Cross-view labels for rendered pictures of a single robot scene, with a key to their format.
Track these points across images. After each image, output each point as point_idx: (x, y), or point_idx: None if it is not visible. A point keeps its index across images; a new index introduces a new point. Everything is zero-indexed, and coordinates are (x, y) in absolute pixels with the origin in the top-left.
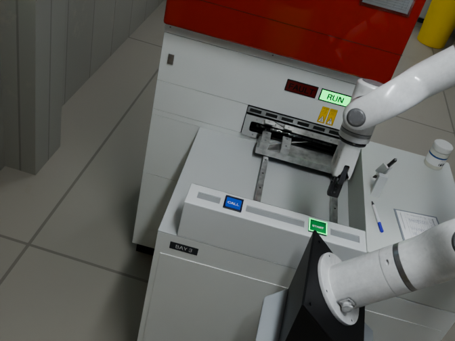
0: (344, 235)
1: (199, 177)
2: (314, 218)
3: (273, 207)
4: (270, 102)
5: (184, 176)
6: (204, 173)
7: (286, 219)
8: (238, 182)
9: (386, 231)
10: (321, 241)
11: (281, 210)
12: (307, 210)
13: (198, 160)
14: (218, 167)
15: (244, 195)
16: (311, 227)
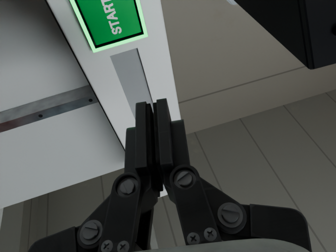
0: None
1: (53, 175)
2: (75, 36)
3: (117, 123)
4: None
5: (68, 182)
6: (37, 177)
7: (134, 89)
8: (0, 149)
9: None
10: (322, 19)
11: (116, 109)
12: None
13: (21, 192)
14: (2, 177)
15: (21, 129)
16: (130, 33)
